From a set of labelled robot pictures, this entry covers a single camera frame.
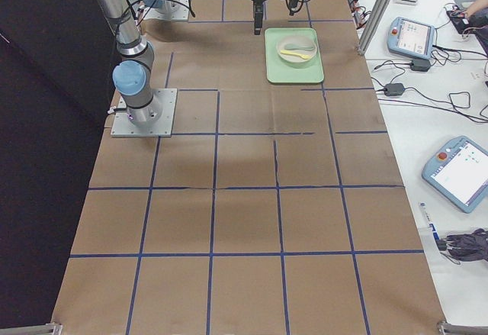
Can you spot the white round plate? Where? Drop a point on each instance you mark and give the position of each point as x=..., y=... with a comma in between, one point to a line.
x=296, y=39

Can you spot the yellow plastic fork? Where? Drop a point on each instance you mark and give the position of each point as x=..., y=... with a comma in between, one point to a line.
x=292, y=53

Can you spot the teal plastic spoon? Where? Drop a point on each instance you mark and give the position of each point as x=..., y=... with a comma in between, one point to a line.
x=293, y=47

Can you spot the light green plastic tray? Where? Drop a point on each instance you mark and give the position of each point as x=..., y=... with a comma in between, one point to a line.
x=280, y=72

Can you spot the far teach pendant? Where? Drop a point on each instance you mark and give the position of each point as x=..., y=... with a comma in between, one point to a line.
x=411, y=38

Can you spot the teach pendant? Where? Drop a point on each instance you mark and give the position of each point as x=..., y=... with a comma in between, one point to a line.
x=411, y=38
x=458, y=170

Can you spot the black power adapter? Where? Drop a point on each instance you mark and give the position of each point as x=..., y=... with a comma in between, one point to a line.
x=420, y=65
x=394, y=89

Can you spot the near teach pendant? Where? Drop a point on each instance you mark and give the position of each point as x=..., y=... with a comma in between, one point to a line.
x=458, y=170

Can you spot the dark cloth bundle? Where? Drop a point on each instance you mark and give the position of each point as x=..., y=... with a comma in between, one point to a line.
x=464, y=247

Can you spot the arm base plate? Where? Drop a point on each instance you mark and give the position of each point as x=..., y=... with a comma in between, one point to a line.
x=180, y=15
x=155, y=120

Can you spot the aluminium frame post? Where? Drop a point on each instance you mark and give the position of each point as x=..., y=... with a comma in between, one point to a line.
x=370, y=28

